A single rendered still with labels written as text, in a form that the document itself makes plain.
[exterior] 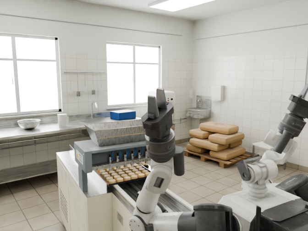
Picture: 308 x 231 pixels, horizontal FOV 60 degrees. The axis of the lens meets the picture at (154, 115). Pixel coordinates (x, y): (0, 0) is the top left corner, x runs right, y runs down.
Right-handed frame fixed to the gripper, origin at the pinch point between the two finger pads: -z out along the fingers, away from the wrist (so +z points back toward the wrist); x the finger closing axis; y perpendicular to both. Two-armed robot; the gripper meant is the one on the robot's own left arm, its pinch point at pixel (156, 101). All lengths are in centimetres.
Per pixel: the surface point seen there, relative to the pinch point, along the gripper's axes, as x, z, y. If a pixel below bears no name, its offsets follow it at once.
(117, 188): 44, 109, -68
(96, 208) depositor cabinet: 31, 123, -80
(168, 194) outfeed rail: 56, 110, -33
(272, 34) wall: 486, 118, -36
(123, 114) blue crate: 269, 218, -245
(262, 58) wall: 475, 162, -48
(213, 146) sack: 332, 291, -92
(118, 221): 32, 128, -61
